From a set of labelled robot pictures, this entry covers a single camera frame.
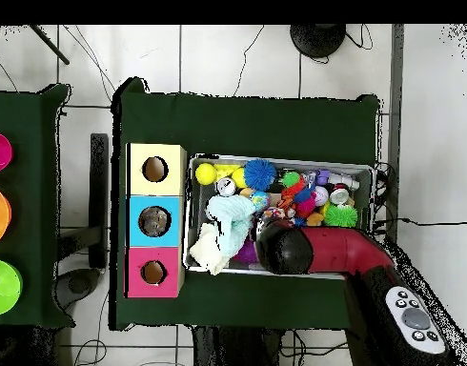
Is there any large blue spiky ball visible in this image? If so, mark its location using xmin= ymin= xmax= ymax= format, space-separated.
xmin=243 ymin=158 xmax=277 ymax=192

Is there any grey floor base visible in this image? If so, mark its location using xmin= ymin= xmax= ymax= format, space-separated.
xmin=55 ymin=268 xmax=101 ymax=310

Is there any black round floor base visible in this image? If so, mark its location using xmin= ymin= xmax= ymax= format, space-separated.
xmin=289 ymin=24 xmax=347 ymax=59

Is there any globe print ball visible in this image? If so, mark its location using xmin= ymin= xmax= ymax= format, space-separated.
xmin=250 ymin=190 xmax=272 ymax=212

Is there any crushed black and red can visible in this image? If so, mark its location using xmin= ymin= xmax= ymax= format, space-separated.
xmin=329 ymin=186 xmax=351 ymax=206

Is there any black power cable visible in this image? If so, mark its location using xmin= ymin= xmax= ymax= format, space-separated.
xmin=374 ymin=216 xmax=467 ymax=228

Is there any wire mesh bin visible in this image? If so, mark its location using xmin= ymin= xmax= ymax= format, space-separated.
xmin=183 ymin=152 xmax=376 ymax=281

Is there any cream waffle cloth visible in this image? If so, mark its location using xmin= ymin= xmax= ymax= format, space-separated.
xmin=189 ymin=222 xmax=231 ymax=276

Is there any mint green waffle cloth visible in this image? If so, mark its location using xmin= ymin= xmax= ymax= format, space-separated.
xmin=205 ymin=194 xmax=256 ymax=257

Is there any dark green side tablecloth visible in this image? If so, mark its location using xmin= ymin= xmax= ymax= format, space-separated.
xmin=0 ymin=83 xmax=72 ymax=329

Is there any wooden box with three holes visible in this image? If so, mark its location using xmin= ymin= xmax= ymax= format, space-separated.
xmin=125 ymin=143 xmax=188 ymax=299

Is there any purple spiky ball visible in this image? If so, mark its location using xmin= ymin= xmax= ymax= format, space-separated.
xmin=233 ymin=239 xmax=257 ymax=265

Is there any green plastic bowl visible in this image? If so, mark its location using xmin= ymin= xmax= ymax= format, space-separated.
xmin=0 ymin=258 xmax=24 ymax=316

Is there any rainbow spiky caterpillar toy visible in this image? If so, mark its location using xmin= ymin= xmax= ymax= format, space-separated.
xmin=278 ymin=171 xmax=318 ymax=218

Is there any black rod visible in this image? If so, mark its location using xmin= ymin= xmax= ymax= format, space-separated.
xmin=29 ymin=24 xmax=71 ymax=66

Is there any light green spiky ball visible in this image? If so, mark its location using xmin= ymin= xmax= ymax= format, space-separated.
xmin=323 ymin=204 xmax=359 ymax=229

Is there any yellow tennis ball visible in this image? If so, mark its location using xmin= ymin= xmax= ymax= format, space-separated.
xmin=194 ymin=162 xmax=218 ymax=186

